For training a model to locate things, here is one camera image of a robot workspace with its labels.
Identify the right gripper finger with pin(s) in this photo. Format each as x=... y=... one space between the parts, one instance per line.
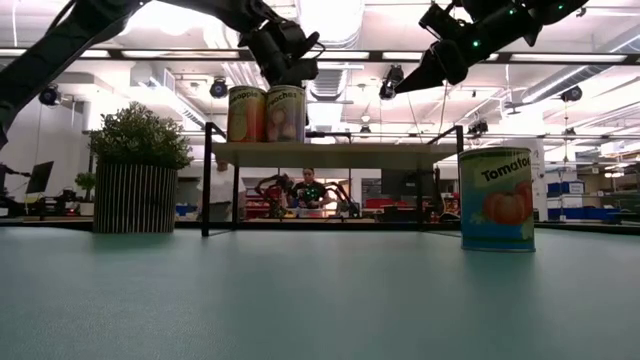
x=422 y=65
x=425 y=79

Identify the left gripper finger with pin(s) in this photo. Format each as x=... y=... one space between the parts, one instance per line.
x=283 y=75
x=305 y=70

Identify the peaches label can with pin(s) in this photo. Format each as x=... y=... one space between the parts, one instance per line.
x=286 y=117

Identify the orange pineapple label can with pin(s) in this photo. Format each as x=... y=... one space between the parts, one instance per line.
x=245 y=117

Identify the tomato label can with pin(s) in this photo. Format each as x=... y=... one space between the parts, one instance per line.
x=497 y=215

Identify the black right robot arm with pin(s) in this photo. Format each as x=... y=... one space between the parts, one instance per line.
x=545 y=10

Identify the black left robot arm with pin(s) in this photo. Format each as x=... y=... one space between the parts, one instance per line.
x=50 y=55

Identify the background black robot arm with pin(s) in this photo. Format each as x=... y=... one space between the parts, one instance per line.
x=342 y=195
x=272 y=192

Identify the wooden shelf black legs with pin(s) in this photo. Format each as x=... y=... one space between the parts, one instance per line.
x=325 y=155

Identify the black ceiling spotlight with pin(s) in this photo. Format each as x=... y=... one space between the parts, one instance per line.
x=50 y=95
x=219 y=89
x=392 y=80
x=571 y=94
x=477 y=127

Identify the red storage bin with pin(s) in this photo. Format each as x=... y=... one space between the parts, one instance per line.
x=380 y=203

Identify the blue storage crates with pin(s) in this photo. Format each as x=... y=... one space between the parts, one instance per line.
x=565 y=200

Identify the potted plant striped pot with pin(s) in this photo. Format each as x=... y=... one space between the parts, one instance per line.
x=135 y=200

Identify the small potted plant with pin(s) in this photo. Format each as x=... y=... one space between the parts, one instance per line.
x=86 y=181

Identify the green table mat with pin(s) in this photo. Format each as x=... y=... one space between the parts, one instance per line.
x=250 y=300

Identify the black monitor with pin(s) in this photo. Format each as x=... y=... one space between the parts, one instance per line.
x=40 y=177

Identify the black metal table frame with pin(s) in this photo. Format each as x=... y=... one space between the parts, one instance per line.
x=60 y=225

